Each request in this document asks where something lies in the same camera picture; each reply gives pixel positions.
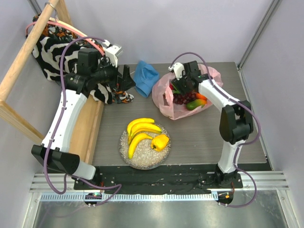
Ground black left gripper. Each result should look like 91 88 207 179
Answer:
91 55 135 91

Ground orange fake fruit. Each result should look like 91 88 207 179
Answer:
196 93 207 100

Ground pink plastic bag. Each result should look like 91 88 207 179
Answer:
152 73 213 120

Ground yellow fake banana bunch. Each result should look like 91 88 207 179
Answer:
126 118 162 144

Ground single yellow fake banana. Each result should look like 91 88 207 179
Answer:
128 133 153 159

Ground yellow fake bell pepper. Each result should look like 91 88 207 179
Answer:
151 134 169 152

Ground red fake dragon fruit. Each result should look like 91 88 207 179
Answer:
169 84 180 94

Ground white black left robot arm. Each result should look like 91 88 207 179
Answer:
31 45 135 190

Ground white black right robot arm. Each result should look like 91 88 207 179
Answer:
169 61 254 188

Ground fake red grapes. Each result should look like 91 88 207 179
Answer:
173 91 196 105

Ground green orange fake mango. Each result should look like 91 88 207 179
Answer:
186 99 207 111

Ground blue bucket hat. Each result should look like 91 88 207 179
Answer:
133 60 160 98

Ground speckled round plate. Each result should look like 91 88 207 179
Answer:
119 123 171 170

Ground black white orange patterned cloth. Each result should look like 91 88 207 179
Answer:
34 25 134 104

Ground pink hanger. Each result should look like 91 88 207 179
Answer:
26 18 106 59

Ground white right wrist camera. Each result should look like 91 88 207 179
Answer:
168 62 184 80

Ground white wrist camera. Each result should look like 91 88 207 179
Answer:
102 40 123 68
168 62 184 80

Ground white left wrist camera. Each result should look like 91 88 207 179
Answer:
102 40 123 68

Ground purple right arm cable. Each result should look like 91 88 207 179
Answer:
170 51 262 209

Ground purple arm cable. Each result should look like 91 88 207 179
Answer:
42 37 123 206
170 51 262 209

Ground wooden rack frame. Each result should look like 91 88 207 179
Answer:
0 0 105 168

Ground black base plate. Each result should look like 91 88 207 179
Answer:
73 163 244 194

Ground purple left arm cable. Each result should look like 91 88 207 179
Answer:
42 37 123 206

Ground aluminium corner post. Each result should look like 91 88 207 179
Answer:
237 0 282 70

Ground aluminium rail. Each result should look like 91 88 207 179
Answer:
30 171 289 204

